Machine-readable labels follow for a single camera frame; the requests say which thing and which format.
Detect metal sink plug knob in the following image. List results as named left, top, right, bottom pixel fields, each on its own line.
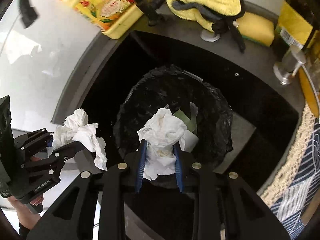
left=200, top=29, right=220, bottom=42

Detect black sink basin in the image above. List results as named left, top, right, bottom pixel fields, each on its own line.
left=51, top=0, right=307, bottom=240

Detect yellow-label dark bottle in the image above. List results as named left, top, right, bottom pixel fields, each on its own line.
left=275, top=0, right=319, bottom=49

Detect green paper cup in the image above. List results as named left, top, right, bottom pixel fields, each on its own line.
left=174, top=107, right=199, bottom=153

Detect navy patterned tablecloth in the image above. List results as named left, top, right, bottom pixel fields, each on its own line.
left=260, top=105, right=319, bottom=239

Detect black trash bag bin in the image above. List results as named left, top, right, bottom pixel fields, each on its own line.
left=113, top=64, right=234, bottom=189

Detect yellow grey cleaning cloth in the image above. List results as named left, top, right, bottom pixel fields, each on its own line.
left=167, top=0, right=246, bottom=53

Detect yellow dish soap bottle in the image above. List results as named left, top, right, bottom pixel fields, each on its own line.
left=62, top=0, right=143, bottom=40

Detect large cooking oil jug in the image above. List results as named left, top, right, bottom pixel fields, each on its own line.
left=298, top=31, right=319, bottom=118

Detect person left hand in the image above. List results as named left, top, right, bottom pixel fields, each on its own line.
left=7, top=155, right=45, bottom=230

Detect white tissue small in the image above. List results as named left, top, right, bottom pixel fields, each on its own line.
left=52, top=108, right=107, bottom=171

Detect yellow sponge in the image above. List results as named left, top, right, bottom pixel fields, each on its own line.
left=236, top=12, right=274, bottom=47

